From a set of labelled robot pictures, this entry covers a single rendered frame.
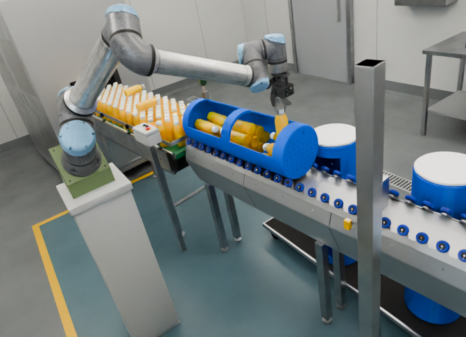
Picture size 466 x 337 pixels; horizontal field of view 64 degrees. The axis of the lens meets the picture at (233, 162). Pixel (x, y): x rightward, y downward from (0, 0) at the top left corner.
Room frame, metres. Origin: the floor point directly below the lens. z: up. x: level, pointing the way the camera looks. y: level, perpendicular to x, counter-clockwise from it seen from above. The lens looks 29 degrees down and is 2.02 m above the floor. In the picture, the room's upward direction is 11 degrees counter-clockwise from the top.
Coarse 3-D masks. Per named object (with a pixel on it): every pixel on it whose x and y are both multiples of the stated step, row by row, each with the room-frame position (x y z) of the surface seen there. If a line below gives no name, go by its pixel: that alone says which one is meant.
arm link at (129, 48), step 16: (128, 32) 1.38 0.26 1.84; (112, 48) 1.37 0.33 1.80; (128, 48) 1.34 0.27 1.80; (144, 48) 1.35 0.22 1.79; (128, 64) 1.34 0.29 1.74; (144, 64) 1.33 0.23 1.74; (160, 64) 1.37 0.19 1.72; (176, 64) 1.40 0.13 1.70; (192, 64) 1.43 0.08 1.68; (208, 64) 1.46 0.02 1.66; (224, 64) 1.50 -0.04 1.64; (240, 64) 1.56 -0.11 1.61; (256, 64) 1.60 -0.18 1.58; (208, 80) 1.48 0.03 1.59; (224, 80) 1.49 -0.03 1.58; (240, 80) 1.52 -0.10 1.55; (256, 80) 1.54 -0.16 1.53
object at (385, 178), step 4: (384, 176) 1.31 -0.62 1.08; (388, 176) 1.31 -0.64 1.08; (384, 180) 1.29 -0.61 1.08; (388, 180) 1.31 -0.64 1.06; (384, 184) 1.29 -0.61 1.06; (388, 184) 1.31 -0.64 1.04; (384, 188) 1.29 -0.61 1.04; (388, 188) 1.31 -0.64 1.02; (384, 192) 1.29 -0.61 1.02; (388, 192) 1.31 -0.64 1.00; (384, 196) 1.29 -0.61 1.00; (388, 196) 1.31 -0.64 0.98; (384, 200) 1.29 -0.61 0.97; (388, 200) 1.31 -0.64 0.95; (384, 204) 1.29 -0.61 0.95; (384, 208) 1.29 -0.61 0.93
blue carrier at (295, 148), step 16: (192, 112) 2.32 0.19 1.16; (208, 112) 2.39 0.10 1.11; (224, 112) 2.35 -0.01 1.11; (240, 112) 1.98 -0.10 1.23; (256, 112) 1.97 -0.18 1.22; (192, 128) 2.18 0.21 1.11; (224, 128) 1.94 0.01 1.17; (272, 128) 1.99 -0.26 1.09; (288, 128) 1.65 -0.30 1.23; (304, 128) 1.67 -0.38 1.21; (208, 144) 2.09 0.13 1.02; (224, 144) 1.92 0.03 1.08; (288, 144) 1.60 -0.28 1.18; (304, 144) 1.66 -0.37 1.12; (256, 160) 1.72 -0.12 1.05; (272, 160) 1.61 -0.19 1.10; (288, 160) 1.59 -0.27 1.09; (304, 160) 1.65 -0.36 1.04; (288, 176) 1.58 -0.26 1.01
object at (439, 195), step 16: (416, 176) 1.36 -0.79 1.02; (416, 192) 1.35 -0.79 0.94; (432, 192) 1.27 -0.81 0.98; (448, 192) 1.23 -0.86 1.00; (464, 192) 1.21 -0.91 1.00; (464, 208) 1.21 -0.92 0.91; (416, 304) 1.29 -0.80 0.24; (432, 304) 1.24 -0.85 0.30; (432, 320) 1.23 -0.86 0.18; (448, 320) 1.21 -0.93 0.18
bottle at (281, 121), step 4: (276, 116) 1.72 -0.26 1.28; (280, 116) 1.71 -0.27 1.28; (284, 116) 1.71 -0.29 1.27; (276, 120) 1.71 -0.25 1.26; (280, 120) 1.70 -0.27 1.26; (284, 120) 1.70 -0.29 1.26; (276, 124) 1.71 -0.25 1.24; (280, 124) 1.70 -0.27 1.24; (284, 124) 1.70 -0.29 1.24; (276, 128) 1.72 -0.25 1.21; (280, 128) 1.70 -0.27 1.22; (276, 132) 1.72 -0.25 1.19
